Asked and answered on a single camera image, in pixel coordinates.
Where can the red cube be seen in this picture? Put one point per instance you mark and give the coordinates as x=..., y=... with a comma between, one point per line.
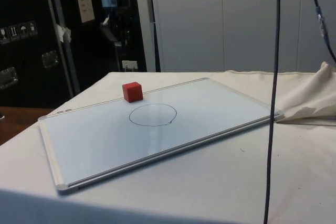
x=132, y=92

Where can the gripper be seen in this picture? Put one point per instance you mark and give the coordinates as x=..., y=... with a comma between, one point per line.
x=120, y=15

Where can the whiteboard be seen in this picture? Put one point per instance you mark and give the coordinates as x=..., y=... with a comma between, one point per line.
x=105, y=142

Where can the pale grey locker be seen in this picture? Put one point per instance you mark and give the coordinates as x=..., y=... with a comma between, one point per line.
x=236, y=24

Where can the black cabinet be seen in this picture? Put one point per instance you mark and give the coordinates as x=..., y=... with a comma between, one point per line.
x=26, y=64

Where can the small white box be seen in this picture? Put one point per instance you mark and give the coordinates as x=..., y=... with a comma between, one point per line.
x=130, y=65

